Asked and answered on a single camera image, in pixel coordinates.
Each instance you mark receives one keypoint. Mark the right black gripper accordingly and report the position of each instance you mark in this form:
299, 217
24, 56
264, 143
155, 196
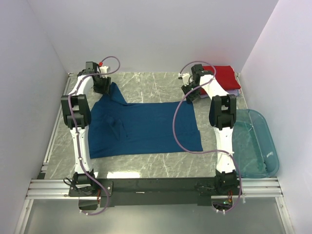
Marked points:
190, 97

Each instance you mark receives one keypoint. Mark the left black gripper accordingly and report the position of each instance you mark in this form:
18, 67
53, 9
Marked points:
106, 88

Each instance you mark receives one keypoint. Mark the blue t shirt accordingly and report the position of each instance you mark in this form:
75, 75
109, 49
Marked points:
121, 128

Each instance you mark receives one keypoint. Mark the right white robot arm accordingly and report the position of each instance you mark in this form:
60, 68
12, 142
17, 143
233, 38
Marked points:
222, 117

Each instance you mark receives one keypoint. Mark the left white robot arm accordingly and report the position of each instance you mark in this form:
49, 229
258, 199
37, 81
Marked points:
77, 117

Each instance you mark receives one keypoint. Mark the red folded t shirt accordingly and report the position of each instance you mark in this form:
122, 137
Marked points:
225, 76

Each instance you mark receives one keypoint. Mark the lavender folded t shirt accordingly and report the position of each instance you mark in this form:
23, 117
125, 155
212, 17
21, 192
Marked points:
235, 92

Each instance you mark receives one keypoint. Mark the teal plastic bin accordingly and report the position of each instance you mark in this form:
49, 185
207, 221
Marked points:
253, 146

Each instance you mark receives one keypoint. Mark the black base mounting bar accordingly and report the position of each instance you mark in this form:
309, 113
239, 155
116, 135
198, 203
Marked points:
161, 191

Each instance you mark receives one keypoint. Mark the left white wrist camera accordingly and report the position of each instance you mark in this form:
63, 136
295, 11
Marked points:
103, 70

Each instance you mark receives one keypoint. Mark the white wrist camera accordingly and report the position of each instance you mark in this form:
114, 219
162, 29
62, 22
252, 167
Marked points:
186, 78
103, 70

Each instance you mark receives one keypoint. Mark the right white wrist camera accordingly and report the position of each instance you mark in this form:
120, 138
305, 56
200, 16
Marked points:
186, 78

